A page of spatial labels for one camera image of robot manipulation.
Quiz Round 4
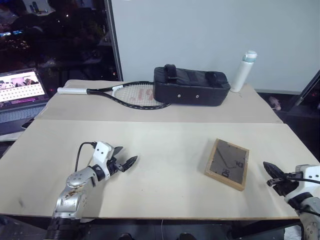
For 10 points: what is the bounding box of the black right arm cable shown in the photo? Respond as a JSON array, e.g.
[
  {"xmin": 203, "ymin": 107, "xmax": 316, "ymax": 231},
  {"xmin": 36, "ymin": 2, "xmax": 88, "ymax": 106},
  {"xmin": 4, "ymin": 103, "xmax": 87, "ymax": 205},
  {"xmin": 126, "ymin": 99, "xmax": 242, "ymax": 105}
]
[{"xmin": 271, "ymin": 171, "xmax": 320, "ymax": 185}]

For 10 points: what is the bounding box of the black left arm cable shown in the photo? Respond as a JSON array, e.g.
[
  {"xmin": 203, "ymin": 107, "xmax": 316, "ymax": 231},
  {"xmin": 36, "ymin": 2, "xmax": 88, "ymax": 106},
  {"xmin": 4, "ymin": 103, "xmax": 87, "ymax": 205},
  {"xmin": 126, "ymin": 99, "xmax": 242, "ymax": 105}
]
[{"xmin": 75, "ymin": 141, "xmax": 97, "ymax": 174}]

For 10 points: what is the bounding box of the black and white tennis racket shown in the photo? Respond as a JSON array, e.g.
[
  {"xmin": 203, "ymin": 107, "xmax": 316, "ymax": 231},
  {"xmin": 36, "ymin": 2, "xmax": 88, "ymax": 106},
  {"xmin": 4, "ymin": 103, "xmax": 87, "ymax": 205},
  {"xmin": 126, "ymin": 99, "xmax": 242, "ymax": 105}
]
[{"xmin": 56, "ymin": 80, "xmax": 174, "ymax": 111}]

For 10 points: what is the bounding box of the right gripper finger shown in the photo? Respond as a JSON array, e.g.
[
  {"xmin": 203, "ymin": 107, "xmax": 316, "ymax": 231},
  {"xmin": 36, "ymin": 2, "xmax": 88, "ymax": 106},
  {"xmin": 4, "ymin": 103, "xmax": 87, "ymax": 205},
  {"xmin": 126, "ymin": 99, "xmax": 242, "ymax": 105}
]
[{"xmin": 262, "ymin": 161, "xmax": 285, "ymax": 180}]

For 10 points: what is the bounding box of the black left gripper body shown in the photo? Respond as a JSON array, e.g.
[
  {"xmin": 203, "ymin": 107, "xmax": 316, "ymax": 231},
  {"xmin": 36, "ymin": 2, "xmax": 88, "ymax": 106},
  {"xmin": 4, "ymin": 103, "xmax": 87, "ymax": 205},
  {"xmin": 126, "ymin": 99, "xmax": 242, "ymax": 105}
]
[{"xmin": 106, "ymin": 154, "xmax": 126, "ymax": 177}]

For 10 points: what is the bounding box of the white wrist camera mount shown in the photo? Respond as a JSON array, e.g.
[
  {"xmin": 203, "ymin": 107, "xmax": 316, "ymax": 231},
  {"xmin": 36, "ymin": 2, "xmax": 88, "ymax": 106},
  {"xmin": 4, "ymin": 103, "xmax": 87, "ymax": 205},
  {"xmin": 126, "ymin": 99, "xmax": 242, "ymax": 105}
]
[
  {"xmin": 294, "ymin": 164, "xmax": 320, "ymax": 199},
  {"xmin": 93, "ymin": 141, "xmax": 114, "ymax": 174}
]

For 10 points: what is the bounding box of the white insulated water bottle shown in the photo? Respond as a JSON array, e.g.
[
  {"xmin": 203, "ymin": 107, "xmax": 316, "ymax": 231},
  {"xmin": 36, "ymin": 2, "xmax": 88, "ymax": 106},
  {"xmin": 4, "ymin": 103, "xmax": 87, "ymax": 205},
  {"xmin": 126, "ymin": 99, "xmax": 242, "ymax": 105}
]
[{"xmin": 229, "ymin": 50, "xmax": 259, "ymax": 93}]

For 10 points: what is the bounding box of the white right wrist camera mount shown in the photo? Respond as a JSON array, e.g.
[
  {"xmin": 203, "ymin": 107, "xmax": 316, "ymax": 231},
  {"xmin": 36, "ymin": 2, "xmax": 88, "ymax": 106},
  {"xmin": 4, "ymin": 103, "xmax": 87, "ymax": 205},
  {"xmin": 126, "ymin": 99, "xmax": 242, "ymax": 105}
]
[{"xmin": 294, "ymin": 164, "xmax": 320, "ymax": 199}]

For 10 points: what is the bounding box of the wooden picture frame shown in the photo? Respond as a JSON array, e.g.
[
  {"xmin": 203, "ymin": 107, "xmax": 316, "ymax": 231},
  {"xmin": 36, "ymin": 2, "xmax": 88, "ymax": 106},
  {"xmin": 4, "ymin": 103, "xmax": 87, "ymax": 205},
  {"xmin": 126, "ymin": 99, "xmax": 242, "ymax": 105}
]
[{"xmin": 203, "ymin": 137, "xmax": 250, "ymax": 192}]

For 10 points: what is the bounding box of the open laptop computer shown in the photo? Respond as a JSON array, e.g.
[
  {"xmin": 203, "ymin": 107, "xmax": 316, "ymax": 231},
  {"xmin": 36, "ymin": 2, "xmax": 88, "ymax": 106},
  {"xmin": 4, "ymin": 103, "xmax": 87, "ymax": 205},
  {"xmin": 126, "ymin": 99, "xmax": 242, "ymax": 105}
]
[{"xmin": 0, "ymin": 67, "xmax": 52, "ymax": 137}]

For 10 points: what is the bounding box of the grey partition post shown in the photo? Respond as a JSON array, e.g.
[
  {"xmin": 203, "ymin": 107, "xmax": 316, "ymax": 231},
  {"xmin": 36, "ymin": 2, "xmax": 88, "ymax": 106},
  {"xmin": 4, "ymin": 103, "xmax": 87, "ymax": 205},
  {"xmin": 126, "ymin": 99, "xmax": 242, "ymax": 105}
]
[{"xmin": 104, "ymin": 0, "xmax": 124, "ymax": 82}]

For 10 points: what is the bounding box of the black stand with grey bar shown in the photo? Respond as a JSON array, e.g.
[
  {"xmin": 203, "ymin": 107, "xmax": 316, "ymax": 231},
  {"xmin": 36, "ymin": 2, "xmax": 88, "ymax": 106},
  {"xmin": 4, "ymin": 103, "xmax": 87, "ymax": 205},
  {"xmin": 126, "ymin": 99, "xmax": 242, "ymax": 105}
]
[{"xmin": 294, "ymin": 69, "xmax": 320, "ymax": 112}]

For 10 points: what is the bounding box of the pink object on floor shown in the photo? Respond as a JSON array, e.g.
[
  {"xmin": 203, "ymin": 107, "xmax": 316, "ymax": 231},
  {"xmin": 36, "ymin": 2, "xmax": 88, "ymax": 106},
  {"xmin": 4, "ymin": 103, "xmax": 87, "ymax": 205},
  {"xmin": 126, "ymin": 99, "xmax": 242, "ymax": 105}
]
[{"xmin": 268, "ymin": 95, "xmax": 283, "ymax": 111}]

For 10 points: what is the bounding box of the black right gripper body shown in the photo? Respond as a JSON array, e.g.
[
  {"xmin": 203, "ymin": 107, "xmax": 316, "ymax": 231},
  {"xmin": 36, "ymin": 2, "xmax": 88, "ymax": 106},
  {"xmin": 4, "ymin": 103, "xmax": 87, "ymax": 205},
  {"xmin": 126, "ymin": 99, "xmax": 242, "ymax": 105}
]
[{"xmin": 266, "ymin": 174, "xmax": 300, "ymax": 199}]

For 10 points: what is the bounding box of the black padded bag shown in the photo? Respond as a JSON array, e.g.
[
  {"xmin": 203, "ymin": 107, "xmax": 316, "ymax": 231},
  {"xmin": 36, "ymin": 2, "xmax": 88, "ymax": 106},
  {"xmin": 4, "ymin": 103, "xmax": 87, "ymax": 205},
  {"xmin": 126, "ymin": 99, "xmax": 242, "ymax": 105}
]
[{"xmin": 152, "ymin": 63, "xmax": 232, "ymax": 108}]

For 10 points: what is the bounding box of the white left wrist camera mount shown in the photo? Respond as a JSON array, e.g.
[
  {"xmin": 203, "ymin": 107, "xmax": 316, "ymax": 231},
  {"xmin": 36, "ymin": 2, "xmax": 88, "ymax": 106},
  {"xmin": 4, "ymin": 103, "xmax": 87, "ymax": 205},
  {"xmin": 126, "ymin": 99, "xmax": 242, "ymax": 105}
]
[{"xmin": 93, "ymin": 141, "xmax": 114, "ymax": 174}]

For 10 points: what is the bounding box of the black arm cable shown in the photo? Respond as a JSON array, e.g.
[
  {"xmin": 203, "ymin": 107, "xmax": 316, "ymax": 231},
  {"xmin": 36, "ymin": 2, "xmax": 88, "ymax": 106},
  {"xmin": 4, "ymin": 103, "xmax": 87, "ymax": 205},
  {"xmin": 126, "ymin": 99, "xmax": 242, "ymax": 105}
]
[
  {"xmin": 75, "ymin": 141, "xmax": 97, "ymax": 174},
  {"xmin": 271, "ymin": 171, "xmax": 320, "ymax": 185}
]

